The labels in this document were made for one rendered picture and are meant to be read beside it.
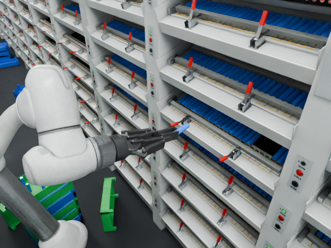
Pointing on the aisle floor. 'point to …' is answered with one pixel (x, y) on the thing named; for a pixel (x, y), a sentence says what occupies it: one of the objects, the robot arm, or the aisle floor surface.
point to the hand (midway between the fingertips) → (167, 135)
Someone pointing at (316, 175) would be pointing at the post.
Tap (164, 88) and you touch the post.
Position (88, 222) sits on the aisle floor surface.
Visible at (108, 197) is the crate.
